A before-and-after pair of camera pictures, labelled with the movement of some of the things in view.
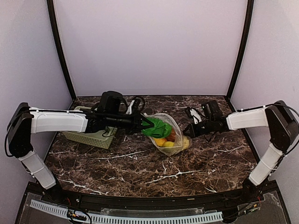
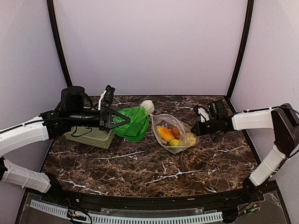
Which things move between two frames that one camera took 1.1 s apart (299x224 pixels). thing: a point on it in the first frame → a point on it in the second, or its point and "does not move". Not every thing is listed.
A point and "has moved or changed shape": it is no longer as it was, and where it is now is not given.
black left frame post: x=51 y=9 does not move
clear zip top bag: x=175 y=142 has moved or changed shape
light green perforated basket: x=102 y=138 does not move
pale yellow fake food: x=186 y=143 → x=191 y=139
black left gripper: x=136 y=126 → x=108 y=119
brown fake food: x=172 y=137 → x=176 y=132
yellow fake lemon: x=169 y=143 → x=174 y=142
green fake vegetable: x=160 y=129 → x=136 y=129
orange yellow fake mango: x=160 y=142 → x=166 y=134
